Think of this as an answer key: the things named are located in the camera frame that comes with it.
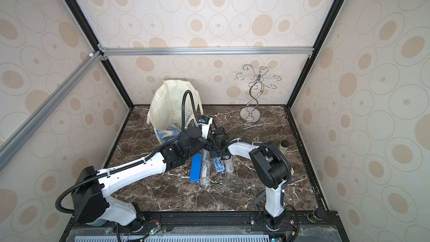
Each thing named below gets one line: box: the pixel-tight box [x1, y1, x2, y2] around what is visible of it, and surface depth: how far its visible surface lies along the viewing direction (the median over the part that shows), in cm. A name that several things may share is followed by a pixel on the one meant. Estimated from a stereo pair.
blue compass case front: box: [189, 153, 202, 182], surface depth 89 cm
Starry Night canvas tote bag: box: [146, 79, 204, 145], surface depth 94 cm
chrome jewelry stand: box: [236, 64, 282, 125], surface depth 97 cm
